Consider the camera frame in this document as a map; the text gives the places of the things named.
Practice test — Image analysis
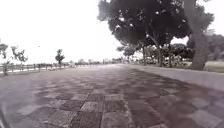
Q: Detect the distant row of trees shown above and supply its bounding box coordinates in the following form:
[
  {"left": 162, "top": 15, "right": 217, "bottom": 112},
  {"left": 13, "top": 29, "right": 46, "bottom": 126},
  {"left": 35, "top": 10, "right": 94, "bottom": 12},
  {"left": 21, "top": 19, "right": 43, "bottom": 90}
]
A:
[{"left": 73, "top": 58, "right": 125, "bottom": 65}]

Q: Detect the checkered brick paved path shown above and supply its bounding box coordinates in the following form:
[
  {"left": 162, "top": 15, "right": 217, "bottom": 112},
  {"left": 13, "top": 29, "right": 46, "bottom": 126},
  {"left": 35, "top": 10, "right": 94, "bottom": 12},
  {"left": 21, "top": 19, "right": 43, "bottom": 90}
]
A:
[{"left": 0, "top": 63, "right": 224, "bottom": 128}]

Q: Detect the row of large dark trees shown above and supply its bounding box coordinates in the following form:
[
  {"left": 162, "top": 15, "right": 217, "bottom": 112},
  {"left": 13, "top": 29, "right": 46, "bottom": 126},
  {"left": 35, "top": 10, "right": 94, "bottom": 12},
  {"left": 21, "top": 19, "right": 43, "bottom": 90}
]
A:
[{"left": 97, "top": 0, "right": 201, "bottom": 68}]

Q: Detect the small slender tree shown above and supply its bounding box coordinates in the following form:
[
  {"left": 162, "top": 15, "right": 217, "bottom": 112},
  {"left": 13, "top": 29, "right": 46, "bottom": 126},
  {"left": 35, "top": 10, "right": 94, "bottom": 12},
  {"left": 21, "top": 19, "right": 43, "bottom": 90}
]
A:
[
  {"left": 54, "top": 48, "right": 66, "bottom": 68},
  {"left": 0, "top": 42, "right": 10, "bottom": 76},
  {"left": 10, "top": 45, "right": 30, "bottom": 72}
]

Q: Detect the round dark bush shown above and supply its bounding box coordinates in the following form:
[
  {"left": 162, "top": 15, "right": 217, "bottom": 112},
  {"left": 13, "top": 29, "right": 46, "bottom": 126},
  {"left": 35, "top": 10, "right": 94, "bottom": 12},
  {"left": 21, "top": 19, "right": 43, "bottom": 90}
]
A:
[{"left": 171, "top": 43, "right": 195, "bottom": 63}]

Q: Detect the low fence with posts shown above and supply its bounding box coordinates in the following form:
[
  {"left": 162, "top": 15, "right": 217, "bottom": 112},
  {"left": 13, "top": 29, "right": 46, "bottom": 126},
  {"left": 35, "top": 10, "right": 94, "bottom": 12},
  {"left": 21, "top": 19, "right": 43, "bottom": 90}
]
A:
[{"left": 0, "top": 62, "right": 73, "bottom": 74}]

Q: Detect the pale concrete kerb strip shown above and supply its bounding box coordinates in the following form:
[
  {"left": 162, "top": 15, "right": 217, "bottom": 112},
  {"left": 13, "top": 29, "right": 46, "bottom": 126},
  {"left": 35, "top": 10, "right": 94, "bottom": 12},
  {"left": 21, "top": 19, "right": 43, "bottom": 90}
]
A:
[{"left": 123, "top": 63, "right": 224, "bottom": 92}]

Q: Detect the large tree with thick trunk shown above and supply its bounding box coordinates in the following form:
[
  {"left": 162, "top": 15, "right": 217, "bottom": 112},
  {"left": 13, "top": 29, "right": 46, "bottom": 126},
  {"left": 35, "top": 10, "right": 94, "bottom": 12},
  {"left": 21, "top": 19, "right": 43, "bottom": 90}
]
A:
[{"left": 181, "top": 0, "right": 216, "bottom": 71}]

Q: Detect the grass strip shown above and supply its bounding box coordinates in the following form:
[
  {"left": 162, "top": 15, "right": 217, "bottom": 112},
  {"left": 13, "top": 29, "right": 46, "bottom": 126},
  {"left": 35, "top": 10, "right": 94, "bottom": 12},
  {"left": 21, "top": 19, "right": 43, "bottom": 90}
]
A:
[{"left": 202, "top": 60, "right": 224, "bottom": 74}]

